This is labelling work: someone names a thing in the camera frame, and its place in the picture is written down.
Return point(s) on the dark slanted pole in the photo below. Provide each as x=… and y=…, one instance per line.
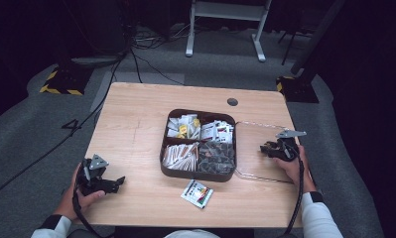
x=318, y=36

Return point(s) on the clear plastic lid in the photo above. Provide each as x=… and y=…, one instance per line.
x=261, y=158

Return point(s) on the black tripod leg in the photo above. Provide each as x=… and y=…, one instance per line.
x=289, y=49

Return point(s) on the pile of dark packets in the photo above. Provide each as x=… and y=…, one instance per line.
x=217, y=158

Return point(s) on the white metal stand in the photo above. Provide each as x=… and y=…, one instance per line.
x=227, y=10

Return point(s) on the person's left hand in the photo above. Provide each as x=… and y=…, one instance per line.
x=68, y=201

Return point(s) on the pile of white red packets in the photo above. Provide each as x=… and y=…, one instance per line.
x=217, y=131

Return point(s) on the black yellow striped base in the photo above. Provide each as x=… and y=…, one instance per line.
x=298, y=89
x=65, y=82

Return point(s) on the pile of pale stick sachets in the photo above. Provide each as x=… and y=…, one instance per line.
x=180, y=157

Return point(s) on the white packet with coloured print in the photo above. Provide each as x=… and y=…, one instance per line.
x=197, y=194

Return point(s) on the pile of white yellow packets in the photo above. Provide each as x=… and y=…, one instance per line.
x=183, y=127

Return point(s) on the grey table grommet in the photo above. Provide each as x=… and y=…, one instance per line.
x=232, y=101

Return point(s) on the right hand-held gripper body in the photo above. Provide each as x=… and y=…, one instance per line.
x=286, y=148

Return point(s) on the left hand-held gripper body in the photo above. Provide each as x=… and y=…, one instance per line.
x=91, y=180

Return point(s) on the brown compartment box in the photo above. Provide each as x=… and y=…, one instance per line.
x=197, y=177

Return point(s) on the person's right hand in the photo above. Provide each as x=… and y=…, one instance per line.
x=294, y=170

